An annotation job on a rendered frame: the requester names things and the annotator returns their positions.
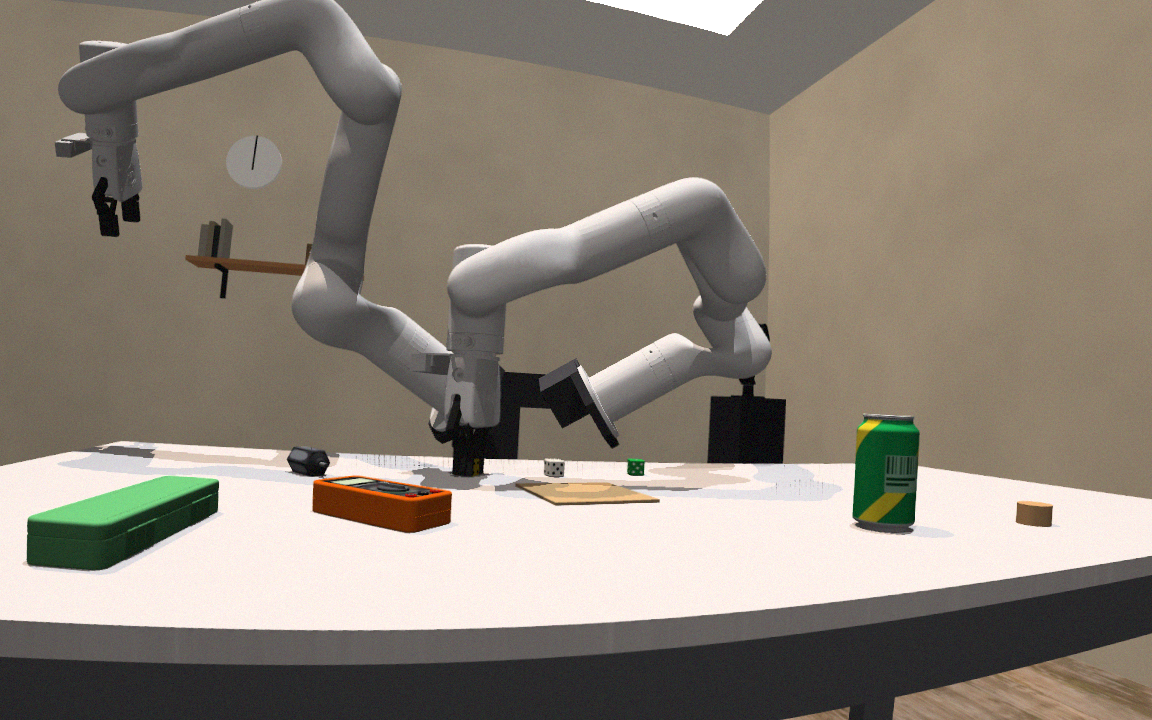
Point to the tan flat mat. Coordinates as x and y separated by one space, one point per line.
565 494

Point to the orange multimeter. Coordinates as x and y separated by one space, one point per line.
392 505

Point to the brown cylinder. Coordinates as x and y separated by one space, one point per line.
1034 513

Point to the green soda can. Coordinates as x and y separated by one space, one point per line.
886 470

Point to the green pencil case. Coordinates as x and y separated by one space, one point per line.
101 531

